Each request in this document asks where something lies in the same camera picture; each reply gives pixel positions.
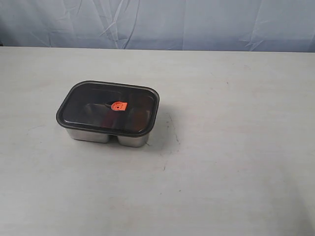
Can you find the lunch box lid orange seal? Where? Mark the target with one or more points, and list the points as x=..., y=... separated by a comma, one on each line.
x=109, y=108

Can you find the steel two-compartment lunch box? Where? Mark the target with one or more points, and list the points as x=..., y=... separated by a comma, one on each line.
x=105, y=138

